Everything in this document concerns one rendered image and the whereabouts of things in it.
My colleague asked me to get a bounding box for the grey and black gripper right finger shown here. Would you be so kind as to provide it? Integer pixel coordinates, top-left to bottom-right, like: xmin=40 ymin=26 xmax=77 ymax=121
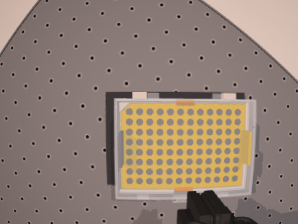
xmin=201 ymin=190 xmax=258 ymax=224

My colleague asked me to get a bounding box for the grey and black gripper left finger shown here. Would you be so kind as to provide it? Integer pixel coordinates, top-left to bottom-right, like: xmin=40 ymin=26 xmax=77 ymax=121
xmin=177 ymin=191 xmax=213 ymax=224

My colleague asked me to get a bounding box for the grey flat base plate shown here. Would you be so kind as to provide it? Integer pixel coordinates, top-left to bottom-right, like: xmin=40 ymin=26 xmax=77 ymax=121
xmin=0 ymin=0 xmax=298 ymax=224

